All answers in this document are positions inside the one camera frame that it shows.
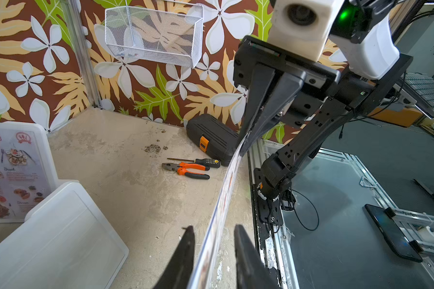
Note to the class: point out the pink restaurant special menu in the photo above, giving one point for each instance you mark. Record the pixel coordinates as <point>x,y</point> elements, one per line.
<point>12,173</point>

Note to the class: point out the blue bordered menu sheet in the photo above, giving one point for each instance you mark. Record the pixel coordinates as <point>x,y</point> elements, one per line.
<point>202,272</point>

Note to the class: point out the black tool case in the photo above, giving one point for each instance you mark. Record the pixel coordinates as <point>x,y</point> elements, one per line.
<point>214,138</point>

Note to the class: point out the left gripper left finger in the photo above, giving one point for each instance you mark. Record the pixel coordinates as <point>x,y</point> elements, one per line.
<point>179,269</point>

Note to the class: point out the white mesh basket right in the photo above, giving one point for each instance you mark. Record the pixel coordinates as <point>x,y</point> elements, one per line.
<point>155,35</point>

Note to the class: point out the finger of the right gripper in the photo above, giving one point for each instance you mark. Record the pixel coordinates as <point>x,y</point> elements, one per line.
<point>282,90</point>
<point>261,79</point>

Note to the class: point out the black smartphone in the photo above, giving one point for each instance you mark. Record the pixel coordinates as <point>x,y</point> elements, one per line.
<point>392,234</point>

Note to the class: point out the orange handled pliers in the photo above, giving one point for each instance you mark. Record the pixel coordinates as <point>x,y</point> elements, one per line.
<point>187,169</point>

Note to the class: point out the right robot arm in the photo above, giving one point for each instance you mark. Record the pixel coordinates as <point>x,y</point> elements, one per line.
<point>323,64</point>

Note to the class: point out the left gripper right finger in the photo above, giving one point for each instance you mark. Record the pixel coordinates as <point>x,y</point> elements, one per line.
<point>250,271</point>

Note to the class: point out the black screwdriver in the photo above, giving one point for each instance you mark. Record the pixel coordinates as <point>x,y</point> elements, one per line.
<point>209,162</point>

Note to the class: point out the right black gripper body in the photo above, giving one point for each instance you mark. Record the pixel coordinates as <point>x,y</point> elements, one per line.
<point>320,80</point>

